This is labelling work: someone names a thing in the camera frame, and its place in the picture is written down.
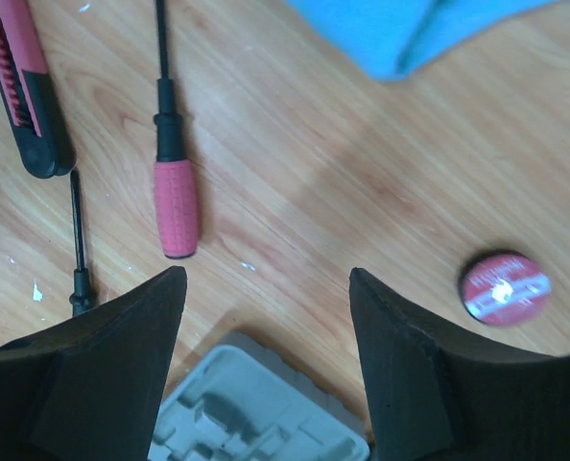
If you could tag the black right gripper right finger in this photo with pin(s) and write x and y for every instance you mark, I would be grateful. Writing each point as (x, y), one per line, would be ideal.
(437, 391)

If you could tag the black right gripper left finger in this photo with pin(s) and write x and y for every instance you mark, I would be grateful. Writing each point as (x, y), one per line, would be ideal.
(89, 388)

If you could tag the pink screwdriver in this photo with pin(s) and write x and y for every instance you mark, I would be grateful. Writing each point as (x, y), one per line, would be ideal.
(82, 298)
(175, 198)

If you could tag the grey plastic tool case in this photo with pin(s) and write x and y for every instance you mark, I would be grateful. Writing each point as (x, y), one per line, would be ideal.
(243, 402)

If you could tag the pink utility knife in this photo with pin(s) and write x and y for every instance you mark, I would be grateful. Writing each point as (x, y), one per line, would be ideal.
(29, 96)

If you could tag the light blue folded cloth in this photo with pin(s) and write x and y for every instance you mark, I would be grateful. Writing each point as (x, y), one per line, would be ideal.
(391, 39)

